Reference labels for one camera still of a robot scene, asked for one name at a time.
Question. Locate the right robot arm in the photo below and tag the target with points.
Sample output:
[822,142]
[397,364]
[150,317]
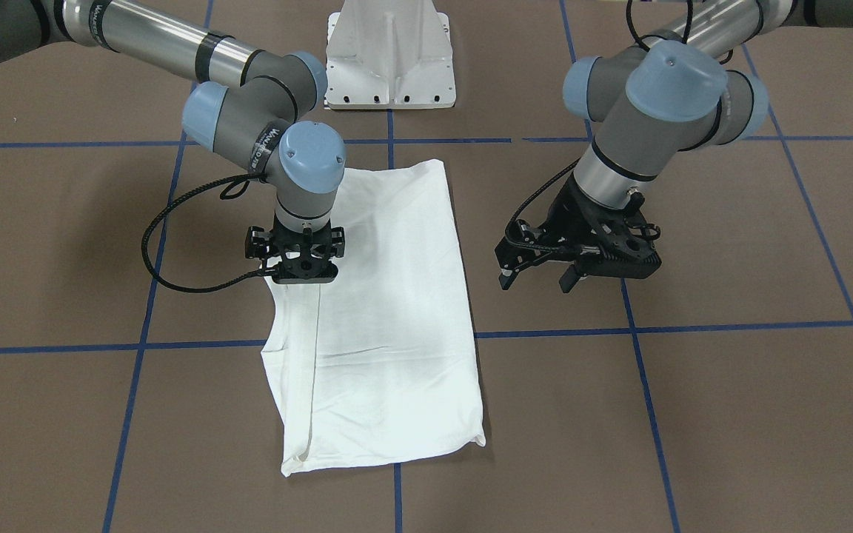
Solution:
[126,74]

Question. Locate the white long-sleeve printed shirt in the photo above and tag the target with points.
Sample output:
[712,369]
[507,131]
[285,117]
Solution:
[379,366]

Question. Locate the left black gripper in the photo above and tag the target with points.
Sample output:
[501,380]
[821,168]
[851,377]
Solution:
[564,215]

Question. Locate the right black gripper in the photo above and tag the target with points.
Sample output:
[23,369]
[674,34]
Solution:
[257,245]

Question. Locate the white camera mast base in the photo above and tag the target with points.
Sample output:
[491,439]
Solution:
[389,55]

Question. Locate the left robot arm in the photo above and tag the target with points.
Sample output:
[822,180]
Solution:
[666,93]

